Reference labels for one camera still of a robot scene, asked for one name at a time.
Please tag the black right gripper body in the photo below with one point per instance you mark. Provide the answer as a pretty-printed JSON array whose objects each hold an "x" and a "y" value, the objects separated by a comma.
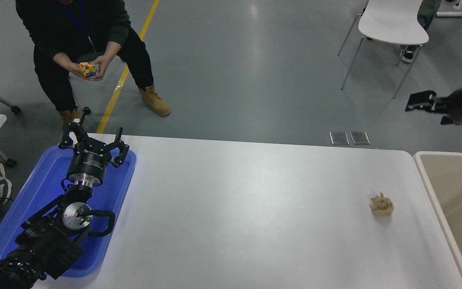
[{"x": 457, "y": 106}]

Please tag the black caster wheel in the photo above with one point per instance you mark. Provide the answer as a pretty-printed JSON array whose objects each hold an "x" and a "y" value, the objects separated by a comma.
[{"x": 85, "y": 111}]

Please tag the person's right hand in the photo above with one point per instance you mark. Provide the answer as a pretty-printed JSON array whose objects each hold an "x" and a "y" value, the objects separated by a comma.
[{"x": 73, "y": 66}]

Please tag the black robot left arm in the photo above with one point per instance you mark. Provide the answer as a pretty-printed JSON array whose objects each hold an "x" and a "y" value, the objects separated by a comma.
[{"x": 50, "y": 245}]

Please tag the person's left hand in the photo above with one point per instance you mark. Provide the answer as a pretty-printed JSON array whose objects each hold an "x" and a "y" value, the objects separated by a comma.
[{"x": 104, "y": 66}]

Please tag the multicoloured puzzle cube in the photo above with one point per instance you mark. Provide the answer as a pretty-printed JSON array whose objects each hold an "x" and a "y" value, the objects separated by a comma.
[{"x": 88, "y": 69}]

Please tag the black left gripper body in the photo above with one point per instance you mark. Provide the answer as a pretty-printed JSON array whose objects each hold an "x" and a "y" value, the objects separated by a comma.
[{"x": 89, "y": 164}]

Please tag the person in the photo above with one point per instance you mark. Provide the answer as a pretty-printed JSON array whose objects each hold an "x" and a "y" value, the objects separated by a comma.
[
  {"x": 50, "y": 28},
  {"x": 429, "y": 14}
]

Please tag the metal floor plate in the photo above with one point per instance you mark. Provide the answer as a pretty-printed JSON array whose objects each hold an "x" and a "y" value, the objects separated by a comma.
[
  {"x": 339, "y": 137},
  {"x": 359, "y": 137}
]

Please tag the blue plastic tray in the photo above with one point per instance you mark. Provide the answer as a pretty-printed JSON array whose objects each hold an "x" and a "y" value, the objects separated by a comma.
[{"x": 112, "y": 188}]

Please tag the white chair with metal legs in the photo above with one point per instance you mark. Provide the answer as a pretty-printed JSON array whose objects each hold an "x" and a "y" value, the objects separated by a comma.
[{"x": 391, "y": 22}]

